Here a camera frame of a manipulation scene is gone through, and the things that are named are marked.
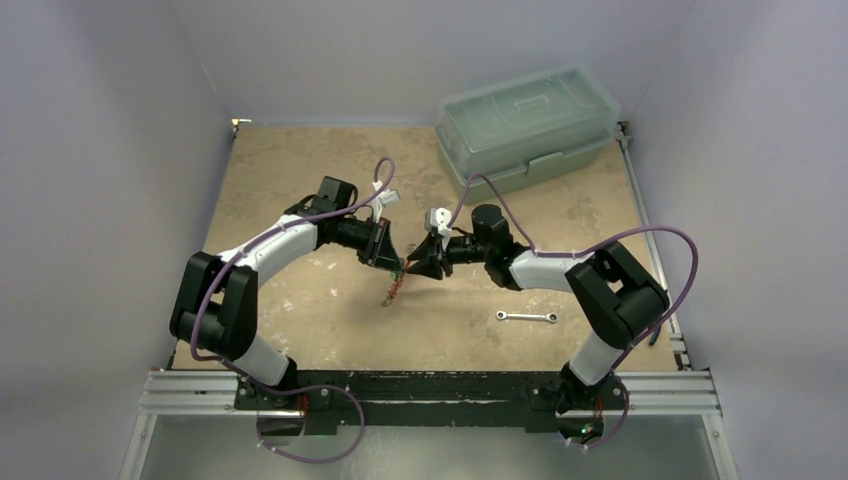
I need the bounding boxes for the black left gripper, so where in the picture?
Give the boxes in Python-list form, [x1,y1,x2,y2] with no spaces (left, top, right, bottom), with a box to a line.
[335,214,405,273]

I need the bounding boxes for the steel key organizer red handle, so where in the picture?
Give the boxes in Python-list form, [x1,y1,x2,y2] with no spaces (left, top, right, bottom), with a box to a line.
[381,272,405,307]

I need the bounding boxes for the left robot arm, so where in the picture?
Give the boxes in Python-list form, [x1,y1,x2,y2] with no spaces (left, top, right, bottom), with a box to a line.
[169,176,404,409]

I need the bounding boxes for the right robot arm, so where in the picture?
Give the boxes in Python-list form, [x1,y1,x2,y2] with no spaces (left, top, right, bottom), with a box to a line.
[405,204,671,413]

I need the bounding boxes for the silver combination wrench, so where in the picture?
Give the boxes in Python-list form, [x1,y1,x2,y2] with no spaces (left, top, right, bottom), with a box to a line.
[495,311,558,324]

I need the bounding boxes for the clear plastic storage bin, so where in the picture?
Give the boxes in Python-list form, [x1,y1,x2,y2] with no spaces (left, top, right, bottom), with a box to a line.
[435,65,621,205]

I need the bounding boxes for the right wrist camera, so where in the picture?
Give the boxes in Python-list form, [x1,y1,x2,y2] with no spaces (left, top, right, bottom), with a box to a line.
[426,207,452,238]

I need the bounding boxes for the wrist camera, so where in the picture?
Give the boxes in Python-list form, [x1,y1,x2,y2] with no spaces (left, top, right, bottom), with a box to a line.
[426,207,452,238]
[369,189,400,222]

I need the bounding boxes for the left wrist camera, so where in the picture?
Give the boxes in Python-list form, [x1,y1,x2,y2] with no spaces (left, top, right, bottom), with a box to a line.
[369,189,400,222]

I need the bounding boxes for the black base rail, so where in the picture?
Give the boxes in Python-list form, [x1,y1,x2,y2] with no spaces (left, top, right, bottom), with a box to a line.
[234,370,627,441]

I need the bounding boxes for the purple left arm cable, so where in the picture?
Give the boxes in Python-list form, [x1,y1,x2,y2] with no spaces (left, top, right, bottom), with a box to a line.
[190,156,397,465]

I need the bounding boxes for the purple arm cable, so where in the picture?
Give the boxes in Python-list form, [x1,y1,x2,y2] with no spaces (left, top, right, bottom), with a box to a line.
[190,156,397,465]
[447,173,700,452]

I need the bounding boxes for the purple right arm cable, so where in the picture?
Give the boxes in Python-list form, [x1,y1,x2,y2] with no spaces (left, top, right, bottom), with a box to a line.
[447,173,700,452]

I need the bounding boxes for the blue handled pliers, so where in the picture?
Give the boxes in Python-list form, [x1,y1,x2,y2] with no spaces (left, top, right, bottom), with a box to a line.
[648,327,663,346]

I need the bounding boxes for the aluminium frame rail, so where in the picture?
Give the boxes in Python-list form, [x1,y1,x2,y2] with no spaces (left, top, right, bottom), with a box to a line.
[120,370,738,479]

